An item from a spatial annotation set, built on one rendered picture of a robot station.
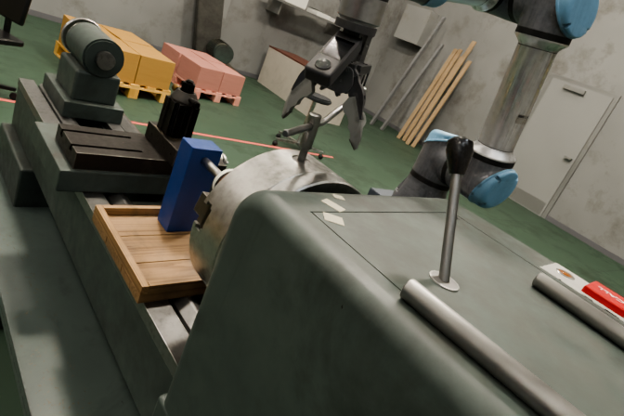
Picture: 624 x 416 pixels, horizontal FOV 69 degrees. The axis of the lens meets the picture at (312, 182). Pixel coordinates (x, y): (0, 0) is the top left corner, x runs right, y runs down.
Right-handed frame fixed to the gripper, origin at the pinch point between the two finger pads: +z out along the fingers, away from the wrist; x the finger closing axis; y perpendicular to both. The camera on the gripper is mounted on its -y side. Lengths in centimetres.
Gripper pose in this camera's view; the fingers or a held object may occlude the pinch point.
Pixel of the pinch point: (316, 135)
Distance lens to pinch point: 81.4
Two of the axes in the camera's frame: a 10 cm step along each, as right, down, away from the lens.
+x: -8.6, -4.2, 2.9
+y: 4.1, -2.4, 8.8
